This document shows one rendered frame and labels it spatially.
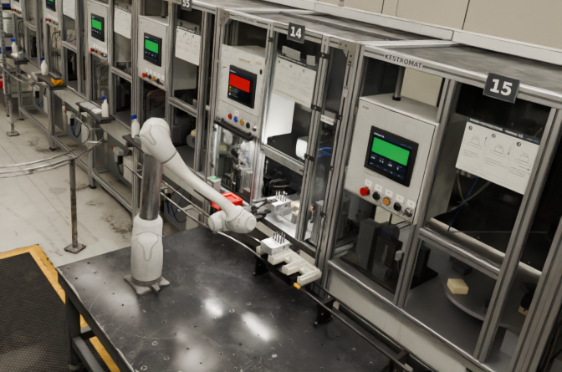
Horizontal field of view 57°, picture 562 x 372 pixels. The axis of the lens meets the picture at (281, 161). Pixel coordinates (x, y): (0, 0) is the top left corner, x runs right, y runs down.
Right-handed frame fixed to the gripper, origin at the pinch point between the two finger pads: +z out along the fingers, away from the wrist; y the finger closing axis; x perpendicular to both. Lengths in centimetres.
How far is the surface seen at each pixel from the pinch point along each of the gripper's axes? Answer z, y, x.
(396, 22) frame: 84, 100, -2
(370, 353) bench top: -9, -36, -89
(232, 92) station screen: 1, 54, 44
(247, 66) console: 4, 72, 36
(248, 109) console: 3, 48, 31
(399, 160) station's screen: 1, 56, -77
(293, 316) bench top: -22, -35, -49
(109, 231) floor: -19, -103, 182
